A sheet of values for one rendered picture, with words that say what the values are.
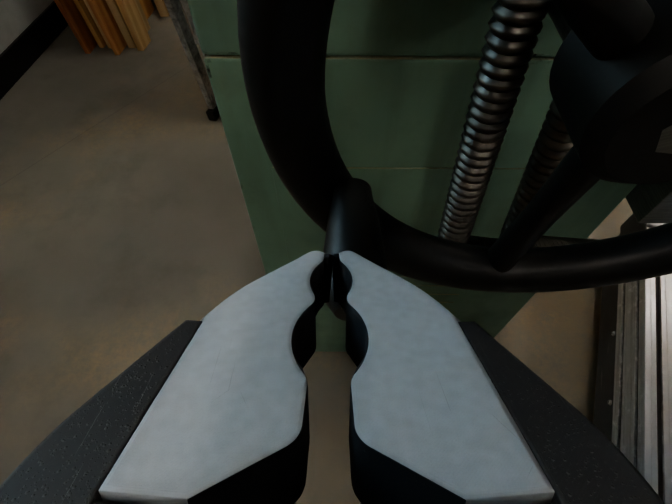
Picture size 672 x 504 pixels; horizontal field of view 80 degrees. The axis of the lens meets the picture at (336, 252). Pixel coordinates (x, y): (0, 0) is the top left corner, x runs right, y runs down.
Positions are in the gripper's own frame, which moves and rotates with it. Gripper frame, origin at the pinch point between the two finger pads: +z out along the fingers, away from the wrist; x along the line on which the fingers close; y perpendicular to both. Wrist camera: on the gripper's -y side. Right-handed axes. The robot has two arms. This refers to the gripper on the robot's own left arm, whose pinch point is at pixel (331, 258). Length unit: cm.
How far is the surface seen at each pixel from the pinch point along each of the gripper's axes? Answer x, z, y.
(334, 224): 0.1, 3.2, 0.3
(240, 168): -9.9, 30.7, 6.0
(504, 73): 8.4, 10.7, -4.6
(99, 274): -60, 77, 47
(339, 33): 0.4, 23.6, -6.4
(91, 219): -67, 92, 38
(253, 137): -7.8, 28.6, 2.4
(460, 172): 8.1, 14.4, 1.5
